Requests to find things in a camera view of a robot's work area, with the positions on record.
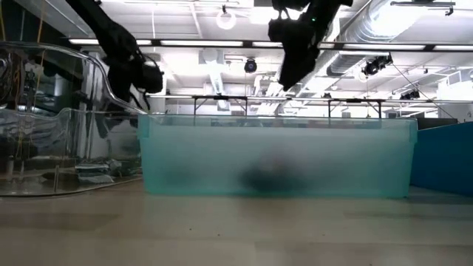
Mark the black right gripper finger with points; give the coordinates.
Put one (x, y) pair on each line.
(295, 72)

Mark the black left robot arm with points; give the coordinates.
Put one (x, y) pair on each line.
(107, 33)

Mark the black-legged background table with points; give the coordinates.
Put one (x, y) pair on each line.
(354, 100)
(221, 97)

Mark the long ceiling light strip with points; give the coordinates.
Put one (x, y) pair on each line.
(201, 43)

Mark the translucent green plastic basket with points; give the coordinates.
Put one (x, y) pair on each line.
(207, 159)

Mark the clear plastic basket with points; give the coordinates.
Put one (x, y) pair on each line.
(44, 184)

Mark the blue plastic basket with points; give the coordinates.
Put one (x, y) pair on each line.
(443, 159)

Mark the black ceiling camera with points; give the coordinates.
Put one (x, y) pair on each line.
(250, 65)
(410, 95)
(373, 67)

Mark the silver ventilation duct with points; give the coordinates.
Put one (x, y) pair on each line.
(364, 33)

